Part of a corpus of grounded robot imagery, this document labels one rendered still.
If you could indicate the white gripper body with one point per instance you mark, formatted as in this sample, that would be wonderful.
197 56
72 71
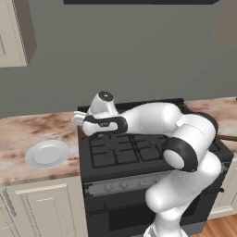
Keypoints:
79 118

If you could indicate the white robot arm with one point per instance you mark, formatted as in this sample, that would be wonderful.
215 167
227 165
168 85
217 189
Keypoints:
172 185

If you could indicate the brown croissant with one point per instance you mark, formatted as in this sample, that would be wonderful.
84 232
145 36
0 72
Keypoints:
81 129

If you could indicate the black stove with hob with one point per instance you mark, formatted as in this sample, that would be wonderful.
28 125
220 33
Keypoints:
117 163

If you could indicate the grey stove knob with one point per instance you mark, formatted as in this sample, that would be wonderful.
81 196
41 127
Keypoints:
156 180
142 182
108 187
123 185

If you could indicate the white round plate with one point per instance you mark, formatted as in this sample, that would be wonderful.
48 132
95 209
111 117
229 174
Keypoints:
47 154

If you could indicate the cream base cupboard door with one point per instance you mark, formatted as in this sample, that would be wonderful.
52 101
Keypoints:
227 191
3 222
46 209

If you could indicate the black oven door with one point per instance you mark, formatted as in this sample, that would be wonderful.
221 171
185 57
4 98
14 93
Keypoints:
120 220

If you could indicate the dark range hood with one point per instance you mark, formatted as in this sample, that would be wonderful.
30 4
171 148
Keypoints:
139 1

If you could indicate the cream wall cupboard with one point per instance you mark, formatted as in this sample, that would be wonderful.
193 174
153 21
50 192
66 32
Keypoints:
14 31
227 23

